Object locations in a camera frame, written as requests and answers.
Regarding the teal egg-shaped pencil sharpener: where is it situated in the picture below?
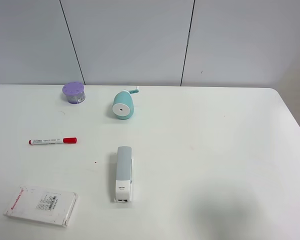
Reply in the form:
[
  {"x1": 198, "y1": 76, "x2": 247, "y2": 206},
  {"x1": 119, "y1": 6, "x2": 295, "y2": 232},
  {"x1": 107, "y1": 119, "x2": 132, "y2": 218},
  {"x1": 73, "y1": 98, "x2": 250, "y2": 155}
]
[{"x1": 112, "y1": 86, "x2": 139, "y2": 120}]

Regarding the red whiteboard marker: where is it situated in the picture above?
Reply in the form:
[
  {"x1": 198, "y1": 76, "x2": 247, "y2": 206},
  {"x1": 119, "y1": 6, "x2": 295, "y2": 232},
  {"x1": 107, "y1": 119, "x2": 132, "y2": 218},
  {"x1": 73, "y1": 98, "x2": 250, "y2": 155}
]
[{"x1": 28, "y1": 137, "x2": 77, "y2": 146}]

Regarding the purple lidded round container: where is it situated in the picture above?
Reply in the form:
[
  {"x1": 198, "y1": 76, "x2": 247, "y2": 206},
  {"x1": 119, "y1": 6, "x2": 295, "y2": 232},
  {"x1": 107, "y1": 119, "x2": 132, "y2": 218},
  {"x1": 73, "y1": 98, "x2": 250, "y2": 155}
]
[{"x1": 62, "y1": 81, "x2": 86, "y2": 104}]

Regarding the white and grey stapler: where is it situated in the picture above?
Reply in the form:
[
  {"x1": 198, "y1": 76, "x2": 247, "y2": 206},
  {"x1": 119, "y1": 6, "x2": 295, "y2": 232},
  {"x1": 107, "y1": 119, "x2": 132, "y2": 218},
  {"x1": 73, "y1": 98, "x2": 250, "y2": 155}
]
[{"x1": 114, "y1": 146, "x2": 133, "y2": 203}]

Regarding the white flat cardboard box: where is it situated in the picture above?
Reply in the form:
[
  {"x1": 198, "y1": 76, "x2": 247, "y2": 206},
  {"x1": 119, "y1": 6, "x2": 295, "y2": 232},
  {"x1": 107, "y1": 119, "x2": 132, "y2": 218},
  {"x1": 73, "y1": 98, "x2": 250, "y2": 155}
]
[{"x1": 3, "y1": 184, "x2": 79, "y2": 228}]

